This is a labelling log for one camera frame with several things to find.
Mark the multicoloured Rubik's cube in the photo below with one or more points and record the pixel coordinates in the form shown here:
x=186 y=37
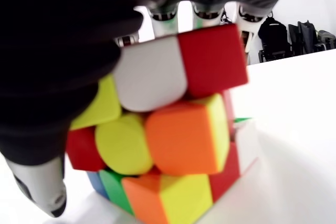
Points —
x=183 y=129

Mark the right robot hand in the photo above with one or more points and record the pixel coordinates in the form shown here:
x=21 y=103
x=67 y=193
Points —
x=52 y=51

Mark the black backpack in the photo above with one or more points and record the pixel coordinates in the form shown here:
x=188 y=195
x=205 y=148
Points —
x=274 y=37

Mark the grey folded chair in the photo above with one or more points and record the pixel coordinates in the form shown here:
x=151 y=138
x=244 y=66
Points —
x=326 y=40

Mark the black folded chairs stack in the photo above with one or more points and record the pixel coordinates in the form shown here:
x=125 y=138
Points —
x=304 y=37

